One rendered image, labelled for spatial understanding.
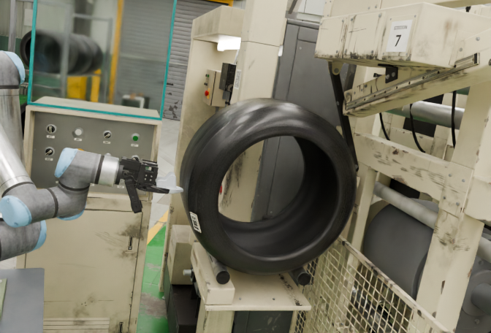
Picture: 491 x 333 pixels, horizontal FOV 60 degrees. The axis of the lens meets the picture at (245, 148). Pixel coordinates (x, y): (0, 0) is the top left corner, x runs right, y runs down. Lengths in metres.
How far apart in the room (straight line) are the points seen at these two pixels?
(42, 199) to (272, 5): 1.02
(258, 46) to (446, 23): 0.69
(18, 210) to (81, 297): 0.98
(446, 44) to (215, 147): 0.68
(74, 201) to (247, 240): 0.65
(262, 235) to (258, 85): 0.57
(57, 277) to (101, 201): 0.40
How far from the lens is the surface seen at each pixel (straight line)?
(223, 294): 1.44
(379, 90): 1.50
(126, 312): 2.26
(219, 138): 1.27
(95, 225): 2.06
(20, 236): 1.76
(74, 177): 1.34
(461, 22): 1.26
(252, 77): 1.64
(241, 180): 1.70
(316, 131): 1.33
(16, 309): 1.81
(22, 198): 1.33
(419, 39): 1.18
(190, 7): 11.02
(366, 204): 1.88
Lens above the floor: 1.55
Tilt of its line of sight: 10 degrees down
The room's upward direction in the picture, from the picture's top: 9 degrees clockwise
